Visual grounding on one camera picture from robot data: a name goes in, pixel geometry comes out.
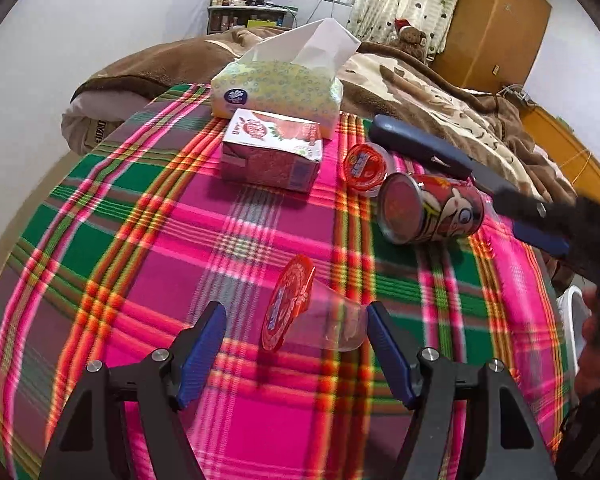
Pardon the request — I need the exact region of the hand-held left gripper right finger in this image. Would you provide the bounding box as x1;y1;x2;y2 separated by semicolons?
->
366;301;556;480

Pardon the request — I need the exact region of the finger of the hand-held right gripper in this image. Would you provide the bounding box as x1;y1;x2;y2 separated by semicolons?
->
512;220;572;261
492;185;576;222

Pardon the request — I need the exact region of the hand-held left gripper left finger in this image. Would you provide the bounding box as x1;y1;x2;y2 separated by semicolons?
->
39;301;228;480

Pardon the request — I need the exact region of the white trash bin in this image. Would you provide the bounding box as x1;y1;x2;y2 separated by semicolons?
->
556;282;593;376

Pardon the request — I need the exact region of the red drink can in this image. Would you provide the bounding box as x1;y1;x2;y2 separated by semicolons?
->
377;172;487;246

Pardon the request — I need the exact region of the clear jelly cup red lid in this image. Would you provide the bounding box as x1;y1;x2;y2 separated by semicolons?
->
341;141;396;197
260;254;370;352

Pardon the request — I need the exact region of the orange wooden headboard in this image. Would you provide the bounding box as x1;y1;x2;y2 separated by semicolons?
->
517;105;600;201

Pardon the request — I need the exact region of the pink plaid bed sheet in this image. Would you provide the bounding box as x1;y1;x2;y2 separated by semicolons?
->
0;82;581;480

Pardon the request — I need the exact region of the brown fleece blanket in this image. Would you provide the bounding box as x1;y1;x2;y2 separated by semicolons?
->
72;27;581;226

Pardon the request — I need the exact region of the wooden wardrobe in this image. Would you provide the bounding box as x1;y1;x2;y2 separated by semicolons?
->
430;0;553;93

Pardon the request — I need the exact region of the brown teddy bear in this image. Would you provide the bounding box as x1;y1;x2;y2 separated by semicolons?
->
392;17;431;61

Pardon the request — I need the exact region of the pink drink carton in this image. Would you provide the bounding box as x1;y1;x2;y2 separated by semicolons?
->
220;109;326;194

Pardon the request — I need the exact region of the white printed pillow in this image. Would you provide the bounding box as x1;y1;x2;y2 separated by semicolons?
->
61;92;148;156

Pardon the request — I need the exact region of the soft tissue pack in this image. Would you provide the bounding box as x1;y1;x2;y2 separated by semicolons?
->
210;17;362;140

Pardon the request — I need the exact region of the cluttered shelf unit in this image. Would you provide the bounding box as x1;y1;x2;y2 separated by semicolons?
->
207;2;298;36

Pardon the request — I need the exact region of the white cable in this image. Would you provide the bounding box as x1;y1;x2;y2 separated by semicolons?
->
497;84;533;107

